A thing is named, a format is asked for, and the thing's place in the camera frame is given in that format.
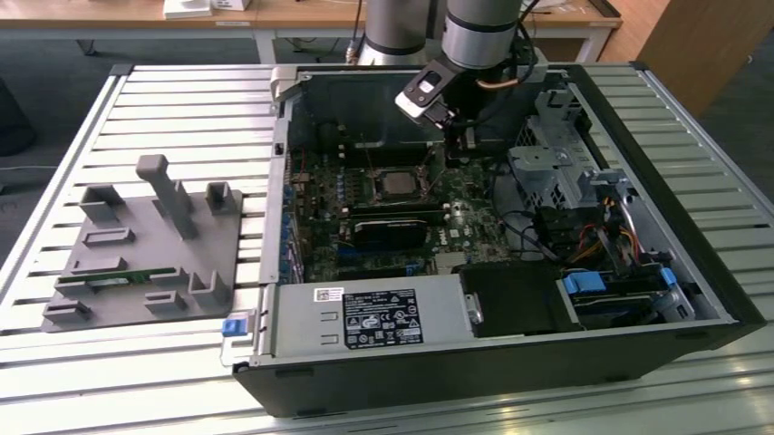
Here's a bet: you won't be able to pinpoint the metal socket cover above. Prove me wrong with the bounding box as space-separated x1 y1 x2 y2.
420 144 454 200

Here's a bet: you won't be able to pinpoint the silver CPU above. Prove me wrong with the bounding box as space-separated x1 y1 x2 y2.
378 170 419 194

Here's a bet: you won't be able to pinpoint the CPU socket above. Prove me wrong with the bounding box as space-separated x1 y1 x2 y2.
367 166 435 204

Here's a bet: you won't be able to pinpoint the silver drive cage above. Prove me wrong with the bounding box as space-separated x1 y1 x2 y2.
504 88 607 210

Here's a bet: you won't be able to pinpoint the green motherboard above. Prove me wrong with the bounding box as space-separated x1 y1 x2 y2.
282 143 517 283

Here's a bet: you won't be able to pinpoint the black flat device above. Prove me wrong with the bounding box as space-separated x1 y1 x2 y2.
587 0 623 20

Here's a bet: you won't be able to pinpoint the black graphics card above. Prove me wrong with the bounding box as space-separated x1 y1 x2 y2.
352 217 428 250

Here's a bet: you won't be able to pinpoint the silver chipset heatsink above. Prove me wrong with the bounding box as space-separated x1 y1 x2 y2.
434 252 471 274

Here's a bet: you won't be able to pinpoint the wooden cabinet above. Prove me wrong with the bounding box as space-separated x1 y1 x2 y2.
603 0 774 119

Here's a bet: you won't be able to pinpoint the black plastic shroud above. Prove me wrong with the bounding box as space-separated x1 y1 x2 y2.
458 262 587 340

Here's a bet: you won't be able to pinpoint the blue disk carrier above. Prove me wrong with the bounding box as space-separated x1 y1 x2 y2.
561 269 611 298

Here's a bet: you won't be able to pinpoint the plain white box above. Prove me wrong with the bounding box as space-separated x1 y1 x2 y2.
162 0 214 20

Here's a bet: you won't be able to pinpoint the black hard disk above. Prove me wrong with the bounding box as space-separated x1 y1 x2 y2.
571 292 666 328

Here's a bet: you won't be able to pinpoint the silver power supply unit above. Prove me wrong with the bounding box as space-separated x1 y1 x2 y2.
248 274 479 366

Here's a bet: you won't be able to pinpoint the wooden desk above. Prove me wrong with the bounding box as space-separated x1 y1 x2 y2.
0 0 625 64

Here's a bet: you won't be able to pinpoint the grey parts rack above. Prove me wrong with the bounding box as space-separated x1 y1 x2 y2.
39 153 244 334

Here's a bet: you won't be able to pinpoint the black open PC case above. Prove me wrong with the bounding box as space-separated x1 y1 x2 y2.
232 62 770 419

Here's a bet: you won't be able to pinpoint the green RAM stick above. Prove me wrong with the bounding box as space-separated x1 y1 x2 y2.
59 266 183 289

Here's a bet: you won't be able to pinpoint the white-rimmed wrist camera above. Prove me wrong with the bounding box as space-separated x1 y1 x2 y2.
395 58 456 124

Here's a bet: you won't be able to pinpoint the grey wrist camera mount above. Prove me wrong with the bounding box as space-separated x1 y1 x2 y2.
511 57 550 86

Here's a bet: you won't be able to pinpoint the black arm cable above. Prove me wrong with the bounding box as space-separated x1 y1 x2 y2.
514 0 541 63

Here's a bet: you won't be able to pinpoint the red yellow orange wires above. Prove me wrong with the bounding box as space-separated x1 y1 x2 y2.
567 224 643 266

